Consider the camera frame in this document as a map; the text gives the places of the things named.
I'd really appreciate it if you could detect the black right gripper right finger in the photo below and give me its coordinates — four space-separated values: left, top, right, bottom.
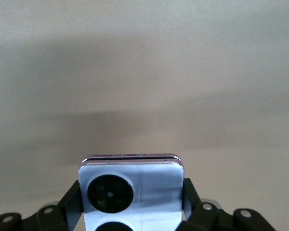
182 177 289 231

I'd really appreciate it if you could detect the lilac folding phone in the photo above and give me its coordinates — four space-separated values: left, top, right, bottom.
78 152 185 231

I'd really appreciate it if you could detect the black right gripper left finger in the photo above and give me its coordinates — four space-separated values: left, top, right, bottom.
0 179 85 231

